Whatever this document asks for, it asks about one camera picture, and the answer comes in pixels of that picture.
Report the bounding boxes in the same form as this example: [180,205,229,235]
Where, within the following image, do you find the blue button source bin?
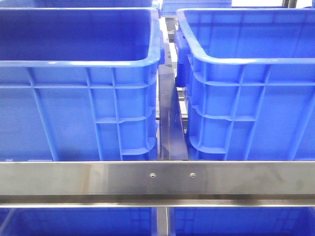
[0,8,163,161]

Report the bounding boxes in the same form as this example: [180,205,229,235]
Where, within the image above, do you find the blue target bin right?
[175,8,315,161]

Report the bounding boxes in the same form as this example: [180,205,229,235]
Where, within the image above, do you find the blue lower shelf bin right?
[171,207,315,236]

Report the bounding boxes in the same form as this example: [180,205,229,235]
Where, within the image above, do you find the blue shelf bin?
[171,207,315,236]
[0,207,157,236]

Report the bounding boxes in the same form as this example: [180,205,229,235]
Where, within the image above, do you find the blue crate background centre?
[161,0,232,16]

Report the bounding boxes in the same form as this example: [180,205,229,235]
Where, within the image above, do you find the blue bin behind source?
[33,0,160,8]

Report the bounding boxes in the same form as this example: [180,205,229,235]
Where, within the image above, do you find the blue lower shelf bin left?
[0,207,157,236]

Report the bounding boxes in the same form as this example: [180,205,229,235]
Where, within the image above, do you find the steel centre divider rail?
[158,42,189,161]

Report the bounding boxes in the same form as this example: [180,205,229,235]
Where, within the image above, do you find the steel front rack rail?
[0,161,315,207]

